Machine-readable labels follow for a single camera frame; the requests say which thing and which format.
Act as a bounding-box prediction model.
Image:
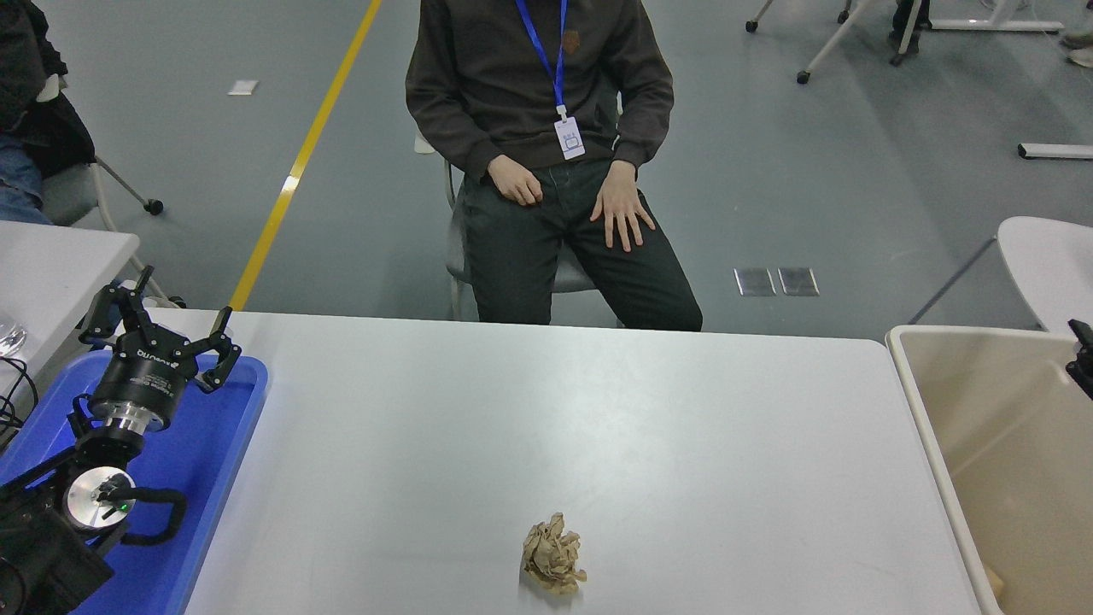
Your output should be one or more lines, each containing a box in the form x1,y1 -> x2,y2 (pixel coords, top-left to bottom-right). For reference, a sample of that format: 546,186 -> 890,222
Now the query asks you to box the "blue plastic tray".
0,348 -> 268,615

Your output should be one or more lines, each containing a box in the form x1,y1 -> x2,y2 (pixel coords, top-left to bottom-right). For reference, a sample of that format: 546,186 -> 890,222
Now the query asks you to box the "crumpled tan paper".
521,511 -> 588,596

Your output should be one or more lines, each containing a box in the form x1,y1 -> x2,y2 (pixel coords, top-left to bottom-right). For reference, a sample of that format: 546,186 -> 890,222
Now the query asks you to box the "grey chair with white back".
414,128 -> 624,325

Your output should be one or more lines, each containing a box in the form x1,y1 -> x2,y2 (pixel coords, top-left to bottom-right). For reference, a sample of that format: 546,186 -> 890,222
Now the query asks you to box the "white side table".
0,220 -> 141,402

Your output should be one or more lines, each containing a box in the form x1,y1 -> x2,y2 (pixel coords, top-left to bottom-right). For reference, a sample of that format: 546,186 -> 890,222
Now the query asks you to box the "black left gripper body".
89,333 -> 199,423

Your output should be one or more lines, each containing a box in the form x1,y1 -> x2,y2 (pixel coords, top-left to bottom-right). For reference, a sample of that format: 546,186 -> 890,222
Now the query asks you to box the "person's left hand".
591,160 -> 657,253

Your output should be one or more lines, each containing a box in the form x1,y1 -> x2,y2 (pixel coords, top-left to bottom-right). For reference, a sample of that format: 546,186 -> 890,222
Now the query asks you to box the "blue lanyard with badge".
515,0 -> 587,161

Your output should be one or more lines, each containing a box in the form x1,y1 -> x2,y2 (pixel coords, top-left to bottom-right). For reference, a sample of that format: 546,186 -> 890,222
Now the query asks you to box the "white round table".
908,216 -> 1093,345

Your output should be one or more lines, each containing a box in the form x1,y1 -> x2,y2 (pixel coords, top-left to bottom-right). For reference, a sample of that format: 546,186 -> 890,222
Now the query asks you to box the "large pale bin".
884,323 -> 1093,615

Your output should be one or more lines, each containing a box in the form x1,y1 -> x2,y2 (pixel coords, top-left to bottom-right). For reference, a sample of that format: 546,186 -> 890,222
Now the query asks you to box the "black cable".
0,357 -> 39,449

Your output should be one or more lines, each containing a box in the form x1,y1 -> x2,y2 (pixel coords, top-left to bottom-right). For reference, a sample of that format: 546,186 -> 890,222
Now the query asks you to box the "person's right hand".
487,155 -> 544,207

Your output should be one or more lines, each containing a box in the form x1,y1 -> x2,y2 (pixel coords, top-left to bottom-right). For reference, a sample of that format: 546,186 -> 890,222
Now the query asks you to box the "white rolling chair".
745,0 -> 923,86

